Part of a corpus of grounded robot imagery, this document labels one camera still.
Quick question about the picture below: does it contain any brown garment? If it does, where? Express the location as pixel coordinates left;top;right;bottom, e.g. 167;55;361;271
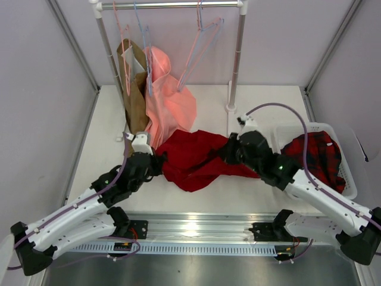
115;38;151;157

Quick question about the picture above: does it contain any white laundry basket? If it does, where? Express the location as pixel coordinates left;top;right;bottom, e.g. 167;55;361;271
272;122;357;200

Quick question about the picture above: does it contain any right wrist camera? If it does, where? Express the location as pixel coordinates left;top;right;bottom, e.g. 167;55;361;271
237;114;260;136

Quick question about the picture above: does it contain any blue wire hanger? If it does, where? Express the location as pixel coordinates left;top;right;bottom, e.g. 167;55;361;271
133;1;153;97
177;0;225;91

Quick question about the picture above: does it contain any pink wire hanger right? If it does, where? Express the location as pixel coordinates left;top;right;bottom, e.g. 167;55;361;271
177;0;221;89

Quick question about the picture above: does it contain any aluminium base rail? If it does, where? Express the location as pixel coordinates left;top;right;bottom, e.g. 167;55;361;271
89;212;364;246

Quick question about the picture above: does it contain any blue wire hanger right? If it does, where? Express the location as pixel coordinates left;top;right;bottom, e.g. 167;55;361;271
177;0;225;91

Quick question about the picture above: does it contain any salmon pink garment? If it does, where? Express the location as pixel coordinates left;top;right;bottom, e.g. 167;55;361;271
145;46;196;149

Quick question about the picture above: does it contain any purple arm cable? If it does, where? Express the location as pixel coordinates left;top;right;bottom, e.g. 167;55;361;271
7;130;142;271
245;102;381;263

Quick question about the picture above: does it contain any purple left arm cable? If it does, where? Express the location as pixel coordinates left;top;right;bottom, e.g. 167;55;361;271
7;130;142;271

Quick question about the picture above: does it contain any blue wire hanger left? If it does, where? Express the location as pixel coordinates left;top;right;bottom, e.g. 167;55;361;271
133;1;153;97

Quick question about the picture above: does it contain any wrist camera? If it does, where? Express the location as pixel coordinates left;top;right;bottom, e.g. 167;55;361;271
123;132;154;155
237;114;260;136

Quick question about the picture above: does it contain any white slotted cable duct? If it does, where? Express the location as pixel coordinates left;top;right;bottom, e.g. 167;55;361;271
71;241;277;257

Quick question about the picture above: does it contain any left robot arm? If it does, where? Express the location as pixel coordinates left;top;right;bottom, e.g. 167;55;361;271
11;152;167;276

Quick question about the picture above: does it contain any pink wire hanger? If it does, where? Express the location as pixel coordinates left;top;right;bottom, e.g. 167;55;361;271
113;1;131;96
177;0;221;89

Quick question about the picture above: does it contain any red plaid shirt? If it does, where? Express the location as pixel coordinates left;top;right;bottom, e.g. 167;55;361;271
281;131;346;194

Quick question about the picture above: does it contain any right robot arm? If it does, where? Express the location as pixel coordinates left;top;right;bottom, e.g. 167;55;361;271
218;130;380;265

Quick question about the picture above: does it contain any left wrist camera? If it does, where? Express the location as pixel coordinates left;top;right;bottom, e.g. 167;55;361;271
123;132;154;155

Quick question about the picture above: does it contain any red skirt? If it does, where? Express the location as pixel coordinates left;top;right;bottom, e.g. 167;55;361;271
156;130;258;192

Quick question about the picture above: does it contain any pink wire hanger left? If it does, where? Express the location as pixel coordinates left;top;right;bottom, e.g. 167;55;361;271
113;1;131;96

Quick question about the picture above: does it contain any metal clothes rack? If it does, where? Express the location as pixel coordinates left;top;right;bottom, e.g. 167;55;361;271
89;1;248;133

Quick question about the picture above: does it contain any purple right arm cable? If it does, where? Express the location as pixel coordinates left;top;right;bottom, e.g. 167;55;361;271
245;102;381;263

